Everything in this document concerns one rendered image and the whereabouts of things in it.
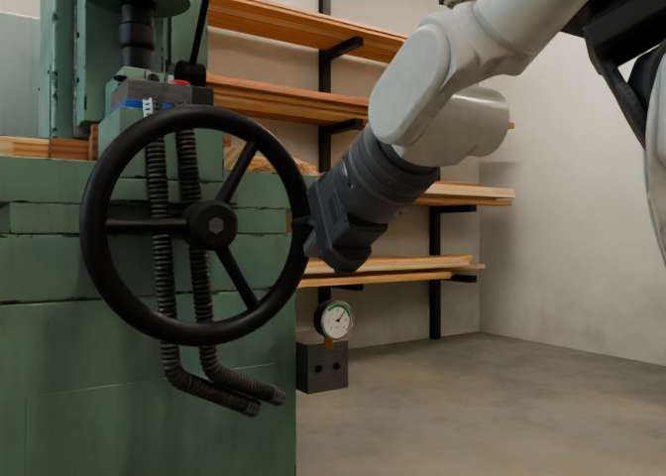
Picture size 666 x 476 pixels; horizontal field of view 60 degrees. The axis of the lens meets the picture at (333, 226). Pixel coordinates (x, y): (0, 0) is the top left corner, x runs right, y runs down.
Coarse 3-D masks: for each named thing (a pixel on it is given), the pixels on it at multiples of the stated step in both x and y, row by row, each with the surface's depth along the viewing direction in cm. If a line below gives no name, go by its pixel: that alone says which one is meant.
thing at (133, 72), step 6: (126, 66) 93; (120, 72) 94; (126, 72) 93; (132, 72) 93; (138, 72) 94; (144, 72) 94; (150, 72) 95; (156, 72) 95; (162, 72) 96; (138, 78) 94; (144, 78) 94; (162, 78) 96; (108, 84) 101; (114, 84) 97; (108, 90) 101; (108, 96) 101; (108, 102) 101; (108, 108) 101; (108, 114) 101
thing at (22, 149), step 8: (16, 144) 88; (24, 144) 88; (32, 144) 89; (40, 144) 89; (48, 144) 90; (16, 152) 88; (24, 152) 88; (32, 152) 89; (40, 152) 89; (48, 152) 90; (256, 160) 109; (248, 168) 108; (312, 168) 116
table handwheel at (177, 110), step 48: (144, 144) 65; (96, 192) 62; (288, 192) 75; (96, 240) 61; (192, 240) 67; (96, 288) 62; (240, 288) 71; (288, 288) 74; (192, 336) 67; (240, 336) 71
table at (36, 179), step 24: (0, 168) 73; (24, 168) 74; (48, 168) 76; (72, 168) 78; (0, 192) 73; (24, 192) 74; (48, 192) 76; (72, 192) 78; (120, 192) 72; (144, 192) 73; (168, 192) 75; (216, 192) 79; (240, 192) 91; (264, 192) 93
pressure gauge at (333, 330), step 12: (336, 300) 94; (324, 312) 91; (336, 312) 93; (348, 312) 94; (324, 324) 92; (336, 324) 93; (348, 324) 94; (324, 336) 94; (336, 336) 93; (324, 348) 95
